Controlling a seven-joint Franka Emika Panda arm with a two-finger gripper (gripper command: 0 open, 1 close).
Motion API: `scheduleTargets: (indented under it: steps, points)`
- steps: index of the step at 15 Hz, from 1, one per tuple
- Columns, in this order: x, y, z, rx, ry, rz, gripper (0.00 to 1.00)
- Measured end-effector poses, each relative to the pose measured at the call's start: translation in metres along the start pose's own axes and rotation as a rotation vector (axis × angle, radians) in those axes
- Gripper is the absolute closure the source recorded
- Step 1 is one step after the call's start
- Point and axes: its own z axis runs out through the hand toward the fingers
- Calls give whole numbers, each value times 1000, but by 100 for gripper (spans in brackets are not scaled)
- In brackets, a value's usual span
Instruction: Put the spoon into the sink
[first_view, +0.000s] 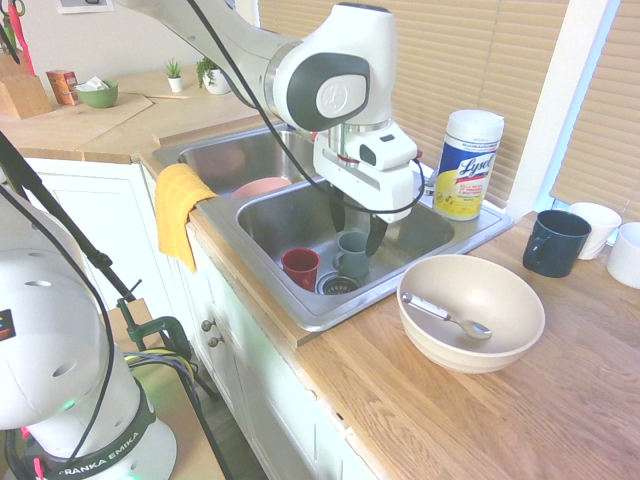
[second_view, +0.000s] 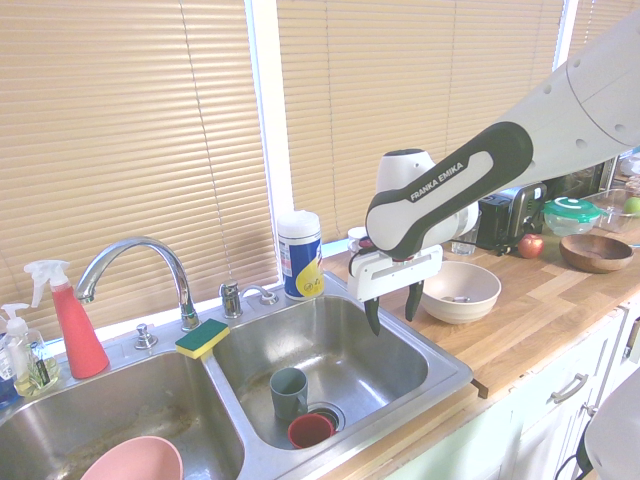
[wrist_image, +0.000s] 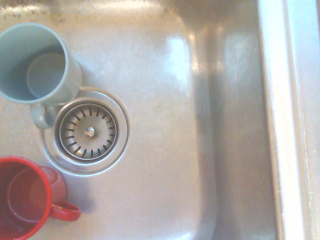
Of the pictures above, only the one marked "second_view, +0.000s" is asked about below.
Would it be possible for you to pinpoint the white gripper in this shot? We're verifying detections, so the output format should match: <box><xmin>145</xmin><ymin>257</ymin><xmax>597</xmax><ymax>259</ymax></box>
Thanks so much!
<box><xmin>346</xmin><ymin>246</ymin><xmax>444</xmax><ymax>338</ymax></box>

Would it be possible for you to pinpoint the stainless steel double sink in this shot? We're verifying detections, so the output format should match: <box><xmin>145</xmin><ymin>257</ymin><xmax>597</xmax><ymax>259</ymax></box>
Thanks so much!
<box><xmin>0</xmin><ymin>272</ymin><xmax>474</xmax><ymax>480</ymax></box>

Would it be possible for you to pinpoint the metal sink drain strainer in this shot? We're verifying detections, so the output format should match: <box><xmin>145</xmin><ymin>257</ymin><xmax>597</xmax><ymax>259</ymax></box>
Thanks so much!
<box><xmin>307</xmin><ymin>399</ymin><xmax>347</xmax><ymax>434</ymax></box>

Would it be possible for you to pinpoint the chrome sink knob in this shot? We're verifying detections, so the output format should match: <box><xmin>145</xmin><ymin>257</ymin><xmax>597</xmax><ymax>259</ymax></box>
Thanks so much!
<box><xmin>133</xmin><ymin>323</ymin><xmax>159</xmax><ymax>351</ymax></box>

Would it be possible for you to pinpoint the cream bowl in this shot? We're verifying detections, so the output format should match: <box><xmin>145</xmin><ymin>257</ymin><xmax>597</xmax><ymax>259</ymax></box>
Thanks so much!
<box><xmin>421</xmin><ymin>260</ymin><xmax>503</xmax><ymax>326</ymax></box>

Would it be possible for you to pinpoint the clear drinking glass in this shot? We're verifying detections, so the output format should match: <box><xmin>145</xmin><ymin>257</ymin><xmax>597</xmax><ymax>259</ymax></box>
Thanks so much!
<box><xmin>451</xmin><ymin>208</ymin><xmax>483</xmax><ymax>257</ymax></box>

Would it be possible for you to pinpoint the white wipes canister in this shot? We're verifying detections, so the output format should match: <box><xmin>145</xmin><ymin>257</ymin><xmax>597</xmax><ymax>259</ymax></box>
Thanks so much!
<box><xmin>276</xmin><ymin>210</ymin><xmax>326</xmax><ymax>302</ymax></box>

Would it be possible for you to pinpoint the grey green mug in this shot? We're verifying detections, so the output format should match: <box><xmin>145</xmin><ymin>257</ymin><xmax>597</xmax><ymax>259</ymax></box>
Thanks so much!
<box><xmin>269</xmin><ymin>368</ymin><xmax>310</xmax><ymax>421</ymax></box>

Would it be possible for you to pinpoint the black toaster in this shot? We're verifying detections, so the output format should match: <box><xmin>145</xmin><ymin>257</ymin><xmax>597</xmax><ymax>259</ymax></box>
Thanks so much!
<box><xmin>475</xmin><ymin>182</ymin><xmax>549</xmax><ymax>252</ymax></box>

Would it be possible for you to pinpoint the red plastic cup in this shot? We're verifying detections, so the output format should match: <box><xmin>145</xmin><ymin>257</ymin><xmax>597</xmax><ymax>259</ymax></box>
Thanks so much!
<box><xmin>287</xmin><ymin>413</ymin><xmax>337</xmax><ymax>450</ymax></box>

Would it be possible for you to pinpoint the red apple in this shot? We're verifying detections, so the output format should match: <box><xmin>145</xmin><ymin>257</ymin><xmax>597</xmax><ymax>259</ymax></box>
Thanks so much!
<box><xmin>517</xmin><ymin>233</ymin><xmax>546</xmax><ymax>260</ymax></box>

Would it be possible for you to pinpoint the yellow green sponge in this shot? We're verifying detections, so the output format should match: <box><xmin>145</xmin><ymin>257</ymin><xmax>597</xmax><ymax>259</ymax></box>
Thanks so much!
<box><xmin>174</xmin><ymin>318</ymin><xmax>231</xmax><ymax>361</ymax></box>

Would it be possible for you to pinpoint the green lidded food container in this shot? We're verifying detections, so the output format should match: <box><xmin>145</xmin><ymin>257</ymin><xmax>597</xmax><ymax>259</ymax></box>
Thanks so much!
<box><xmin>542</xmin><ymin>197</ymin><xmax>604</xmax><ymax>238</ymax></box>

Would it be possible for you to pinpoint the brown wooden bowl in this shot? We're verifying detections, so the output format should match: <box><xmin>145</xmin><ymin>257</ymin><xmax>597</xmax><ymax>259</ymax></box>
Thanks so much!
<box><xmin>558</xmin><ymin>234</ymin><xmax>636</xmax><ymax>275</ymax></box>

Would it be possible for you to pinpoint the wide tan window blind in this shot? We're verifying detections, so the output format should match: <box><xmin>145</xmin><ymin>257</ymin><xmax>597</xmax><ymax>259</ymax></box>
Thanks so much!
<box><xmin>0</xmin><ymin>0</ymin><xmax>279</xmax><ymax>362</ymax></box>
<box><xmin>275</xmin><ymin>0</ymin><xmax>577</xmax><ymax>247</ymax></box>

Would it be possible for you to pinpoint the dark countertop oven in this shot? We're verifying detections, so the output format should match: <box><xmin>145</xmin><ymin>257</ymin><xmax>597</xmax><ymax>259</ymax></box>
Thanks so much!
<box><xmin>542</xmin><ymin>158</ymin><xmax>622</xmax><ymax>202</ymax></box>

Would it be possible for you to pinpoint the clear glass baking dish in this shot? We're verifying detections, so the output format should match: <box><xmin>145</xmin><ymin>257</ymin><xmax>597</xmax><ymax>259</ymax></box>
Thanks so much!
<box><xmin>582</xmin><ymin>187</ymin><xmax>640</xmax><ymax>237</ymax></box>

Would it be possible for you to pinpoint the chrome gooseneck faucet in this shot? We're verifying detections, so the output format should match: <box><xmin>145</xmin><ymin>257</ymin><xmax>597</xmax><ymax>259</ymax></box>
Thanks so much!
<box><xmin>74</xmin><ymin>236</ymin><xmax>202</xmax><ymax>333</ymax></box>

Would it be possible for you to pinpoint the pink plastic bowl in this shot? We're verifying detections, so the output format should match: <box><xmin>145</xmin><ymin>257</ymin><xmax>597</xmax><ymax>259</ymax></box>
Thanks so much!
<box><xmin>79</xmin><ymin>435</ymin><xmax>185</xmax><ymax>480</ymax></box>

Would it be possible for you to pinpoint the red spray bottle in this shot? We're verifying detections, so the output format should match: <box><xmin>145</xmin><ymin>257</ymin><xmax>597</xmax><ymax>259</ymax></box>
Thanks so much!
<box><xmin>23</xmin><ymin>259</ymin><xmax>111</xmax><ymax>380</ymax></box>

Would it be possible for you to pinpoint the narrow tan window blind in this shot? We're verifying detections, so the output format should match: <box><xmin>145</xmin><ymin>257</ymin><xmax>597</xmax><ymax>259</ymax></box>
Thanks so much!
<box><xmin>569</xmin><ymin>0</ymin><xmax>637</xmax><ymax>52</ymax></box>

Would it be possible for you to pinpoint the clear hand soap pump bottle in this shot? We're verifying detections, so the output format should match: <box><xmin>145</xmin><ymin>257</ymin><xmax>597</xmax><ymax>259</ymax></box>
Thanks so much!
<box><xmin>0</xmin><ymin>302</ymin><xmax>62</xmax><ymax>399</ymax></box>

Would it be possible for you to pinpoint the chrome faucet handle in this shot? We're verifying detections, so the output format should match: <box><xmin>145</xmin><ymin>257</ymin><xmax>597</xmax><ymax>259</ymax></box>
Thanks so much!
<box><xmin>219</xmin><ymin>281</ymin><xmax>244</xmax><ymax>320</ymax></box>

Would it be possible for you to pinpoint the metal drawer handle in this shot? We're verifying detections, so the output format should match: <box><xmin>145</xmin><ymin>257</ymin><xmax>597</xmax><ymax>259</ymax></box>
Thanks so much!
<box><xmin>551</xmin><ymin>372</ymin><xmax>589</xmax><ymax>406</ymax></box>

